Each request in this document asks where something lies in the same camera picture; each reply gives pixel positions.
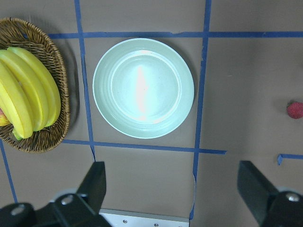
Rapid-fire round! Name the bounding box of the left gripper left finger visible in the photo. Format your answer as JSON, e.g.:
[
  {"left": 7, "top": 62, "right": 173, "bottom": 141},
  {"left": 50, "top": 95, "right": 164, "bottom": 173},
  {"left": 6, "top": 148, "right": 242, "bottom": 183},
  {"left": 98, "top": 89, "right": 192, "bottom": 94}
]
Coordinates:
[{"left": 53, "top": 162, "right": 106, "bottom": 227}]

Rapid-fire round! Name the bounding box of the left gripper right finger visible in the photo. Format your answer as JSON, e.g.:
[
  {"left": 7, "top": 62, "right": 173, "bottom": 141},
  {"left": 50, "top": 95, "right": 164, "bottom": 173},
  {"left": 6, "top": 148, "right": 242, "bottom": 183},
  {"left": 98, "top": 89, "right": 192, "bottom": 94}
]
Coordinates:
[{"left": 237, "top": 160, "right": 303, "bottom": 227}]

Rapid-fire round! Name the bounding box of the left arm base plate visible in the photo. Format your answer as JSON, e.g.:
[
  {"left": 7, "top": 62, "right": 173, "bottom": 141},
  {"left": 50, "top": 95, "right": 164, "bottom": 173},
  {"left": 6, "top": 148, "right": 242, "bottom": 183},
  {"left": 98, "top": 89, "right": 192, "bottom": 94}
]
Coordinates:
[{"left": 99, "top": 209, "right": 189, "bottom": 227}]

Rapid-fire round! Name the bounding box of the red strawberry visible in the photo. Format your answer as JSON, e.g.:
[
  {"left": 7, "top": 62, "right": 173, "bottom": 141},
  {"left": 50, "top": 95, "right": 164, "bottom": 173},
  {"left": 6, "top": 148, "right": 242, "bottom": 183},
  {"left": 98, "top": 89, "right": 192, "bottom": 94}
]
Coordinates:
[{"left": 286, "top": 102, "right": 303, "bottom": 119}]

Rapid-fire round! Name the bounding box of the woven wicker basket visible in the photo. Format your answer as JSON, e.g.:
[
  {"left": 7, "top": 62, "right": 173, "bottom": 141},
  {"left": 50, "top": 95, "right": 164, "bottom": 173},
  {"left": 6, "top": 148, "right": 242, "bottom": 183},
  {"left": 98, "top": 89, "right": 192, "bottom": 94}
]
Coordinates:
[{"left": 0, "top": 17, "right": 71, "bottom": 154}]

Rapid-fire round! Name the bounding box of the red yellow apple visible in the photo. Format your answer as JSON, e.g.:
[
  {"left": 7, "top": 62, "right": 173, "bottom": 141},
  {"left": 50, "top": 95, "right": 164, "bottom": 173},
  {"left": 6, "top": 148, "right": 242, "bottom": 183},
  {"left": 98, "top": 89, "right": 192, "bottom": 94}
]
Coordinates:
[{"left": 0, "top": 109, "right": 10, "bottom": 126}]

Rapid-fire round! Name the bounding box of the yellow banana bunch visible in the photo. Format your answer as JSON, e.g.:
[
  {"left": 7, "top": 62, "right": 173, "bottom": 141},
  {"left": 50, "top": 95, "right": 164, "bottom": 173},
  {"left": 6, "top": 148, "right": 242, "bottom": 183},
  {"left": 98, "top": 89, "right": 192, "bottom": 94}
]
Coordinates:
[{"left": 0, "top": 47, "right": 61, "bottom": 131}]

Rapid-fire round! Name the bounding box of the light green plate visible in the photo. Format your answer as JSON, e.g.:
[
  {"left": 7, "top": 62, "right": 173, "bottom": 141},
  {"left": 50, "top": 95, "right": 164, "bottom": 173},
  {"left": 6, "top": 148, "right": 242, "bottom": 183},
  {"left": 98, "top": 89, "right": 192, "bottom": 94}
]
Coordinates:
[{"left": 92, "top": 38, "right": 194, "bottom": 139}]

